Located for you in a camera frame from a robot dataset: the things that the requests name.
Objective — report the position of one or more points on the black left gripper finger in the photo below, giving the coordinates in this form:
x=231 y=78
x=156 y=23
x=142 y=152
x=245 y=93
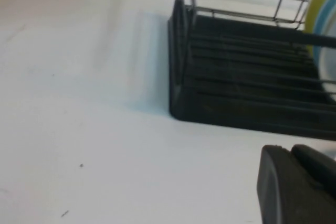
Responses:
x=296 y=190

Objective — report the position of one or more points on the cream plate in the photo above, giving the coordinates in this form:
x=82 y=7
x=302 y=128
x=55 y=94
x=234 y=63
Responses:
x=330 y=64

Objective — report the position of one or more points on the blue plate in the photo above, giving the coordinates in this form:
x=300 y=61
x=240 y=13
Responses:
x=325 y=11

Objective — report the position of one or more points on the yellow plate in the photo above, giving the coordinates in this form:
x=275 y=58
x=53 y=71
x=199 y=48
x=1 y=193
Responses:
x=315 y=6

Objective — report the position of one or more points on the black plastic drip tray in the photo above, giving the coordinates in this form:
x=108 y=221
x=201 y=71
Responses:
x=236 y=103

